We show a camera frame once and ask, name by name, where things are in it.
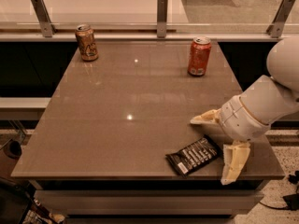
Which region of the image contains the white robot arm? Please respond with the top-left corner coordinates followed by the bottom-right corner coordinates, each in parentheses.
top-left (191, 36), bottom-right (299, 185)

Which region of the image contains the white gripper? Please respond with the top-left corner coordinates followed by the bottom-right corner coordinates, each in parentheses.
top-left (190, 95), bottom-right (270, 185)

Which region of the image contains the black cable on floor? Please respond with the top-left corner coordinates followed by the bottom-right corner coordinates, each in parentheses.
top-left (259, 170), bottom-right (299, 211)

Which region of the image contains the right metal railing bracket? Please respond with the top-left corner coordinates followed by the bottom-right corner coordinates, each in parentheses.
top-left (266, 0), bottom-right (296, 38)

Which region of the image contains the red soda can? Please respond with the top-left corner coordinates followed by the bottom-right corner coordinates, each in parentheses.
top-left (188, 36), bottom-right (211, 77)

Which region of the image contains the metal railing bracket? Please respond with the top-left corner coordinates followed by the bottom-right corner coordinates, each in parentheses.
top-left (31, 0), bottom-right (55, 37)
top-left (266, 0), bottom-right (296, 38)
top-left (157, 0), bottom-right (168, 38)

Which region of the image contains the middle metal railing bracket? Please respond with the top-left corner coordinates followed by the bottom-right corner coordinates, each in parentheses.
top-left (157, 0), bottom-right (168, 38)

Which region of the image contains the orange-brown soda can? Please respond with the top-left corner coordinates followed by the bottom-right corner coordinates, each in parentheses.
top-left (75, 24), bottom-right (98, 61)

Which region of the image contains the black rxbar chocolate wrapper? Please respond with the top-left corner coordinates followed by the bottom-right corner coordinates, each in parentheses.
top-left (165, 135), bottom-right (222, 176)

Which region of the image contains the left metal railing bracket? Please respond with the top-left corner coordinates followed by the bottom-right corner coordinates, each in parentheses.
top-left (31, 0), bottom-right (55, 37)

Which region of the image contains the dark round bin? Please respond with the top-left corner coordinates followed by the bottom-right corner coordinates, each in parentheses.
top-left (3, 140), bottom-right (21, 160)

